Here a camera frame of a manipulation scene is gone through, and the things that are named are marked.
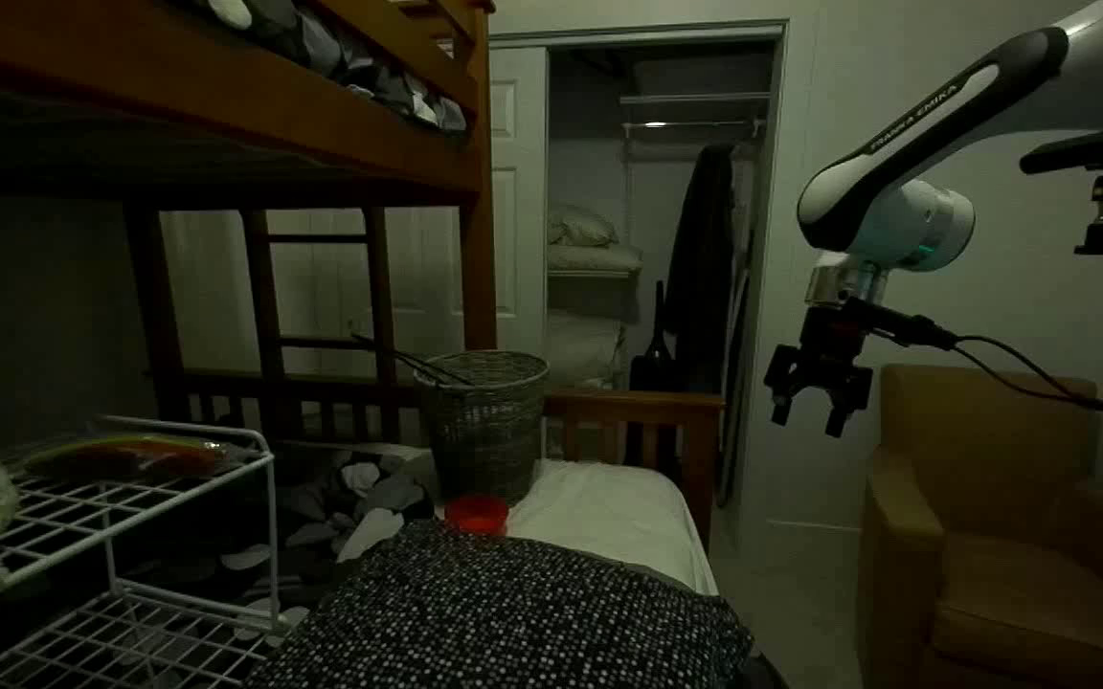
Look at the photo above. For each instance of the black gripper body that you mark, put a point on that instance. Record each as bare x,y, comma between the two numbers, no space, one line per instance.
828,344

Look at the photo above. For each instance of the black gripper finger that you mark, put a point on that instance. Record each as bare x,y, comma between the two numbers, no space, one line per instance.
781,401
844,407

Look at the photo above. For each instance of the red bowl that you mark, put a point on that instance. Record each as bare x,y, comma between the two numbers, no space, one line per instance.
478,515

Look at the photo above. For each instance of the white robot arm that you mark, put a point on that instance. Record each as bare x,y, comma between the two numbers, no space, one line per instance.
872,212

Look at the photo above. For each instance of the brown plate on rack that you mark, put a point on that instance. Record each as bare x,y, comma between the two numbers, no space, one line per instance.
131,457

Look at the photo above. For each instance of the dark hanging clothes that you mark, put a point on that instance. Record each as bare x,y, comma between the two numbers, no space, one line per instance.
690,305

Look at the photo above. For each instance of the white bed sheet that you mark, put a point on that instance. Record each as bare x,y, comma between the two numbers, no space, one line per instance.
623,515

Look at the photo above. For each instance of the tan armchair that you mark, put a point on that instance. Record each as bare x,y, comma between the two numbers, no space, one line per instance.
983,538

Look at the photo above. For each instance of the folded white closet linens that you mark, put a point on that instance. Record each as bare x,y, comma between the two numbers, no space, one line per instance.
584,242

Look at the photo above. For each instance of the woven wicker basket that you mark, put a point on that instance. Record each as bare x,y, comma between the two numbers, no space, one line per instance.
484,417

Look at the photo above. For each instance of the white closet door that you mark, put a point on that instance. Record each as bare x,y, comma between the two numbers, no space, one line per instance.
520,182

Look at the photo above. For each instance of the black speckled pillow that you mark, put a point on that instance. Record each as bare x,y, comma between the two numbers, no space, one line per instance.
447,609

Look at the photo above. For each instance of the white wire rack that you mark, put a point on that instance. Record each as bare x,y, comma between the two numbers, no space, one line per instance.
71,615

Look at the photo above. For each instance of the wooden bunk bed frame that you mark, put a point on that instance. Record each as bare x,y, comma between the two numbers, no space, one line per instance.
308,105

